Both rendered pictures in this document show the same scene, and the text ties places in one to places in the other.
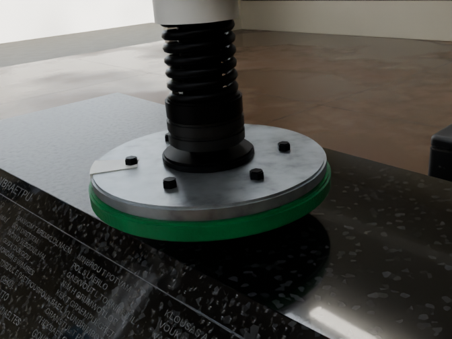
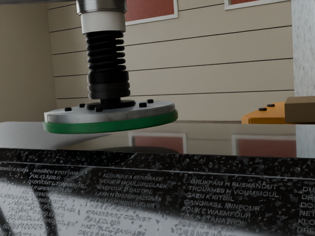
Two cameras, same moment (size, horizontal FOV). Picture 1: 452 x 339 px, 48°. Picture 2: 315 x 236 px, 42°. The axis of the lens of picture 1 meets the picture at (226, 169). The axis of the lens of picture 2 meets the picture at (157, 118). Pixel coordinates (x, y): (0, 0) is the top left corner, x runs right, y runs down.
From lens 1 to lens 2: 0.29 m
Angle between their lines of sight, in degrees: 23
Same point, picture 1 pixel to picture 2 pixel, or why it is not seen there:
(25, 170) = not seen: outside the picture
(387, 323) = (220, 149)
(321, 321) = (190, 152)
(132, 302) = (80, 178)
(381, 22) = not seen: hidden behind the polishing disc
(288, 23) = not seen: hidden behind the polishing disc
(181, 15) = (101, 25)
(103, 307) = (60, 187)
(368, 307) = (210, 147)
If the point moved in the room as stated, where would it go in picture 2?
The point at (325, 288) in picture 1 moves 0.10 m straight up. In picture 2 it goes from (188, 147) to (183, 76)
